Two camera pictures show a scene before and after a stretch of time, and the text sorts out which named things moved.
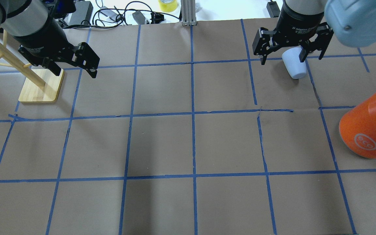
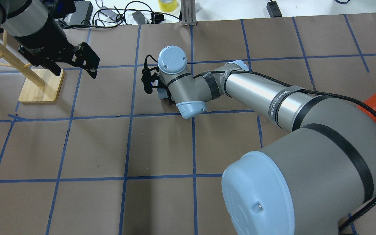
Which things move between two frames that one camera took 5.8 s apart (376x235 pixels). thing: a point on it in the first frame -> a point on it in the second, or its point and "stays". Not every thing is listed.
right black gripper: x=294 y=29 -> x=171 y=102
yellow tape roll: x=168 y=6 stays
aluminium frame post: x=188 y=12 stays
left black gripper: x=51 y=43 stays
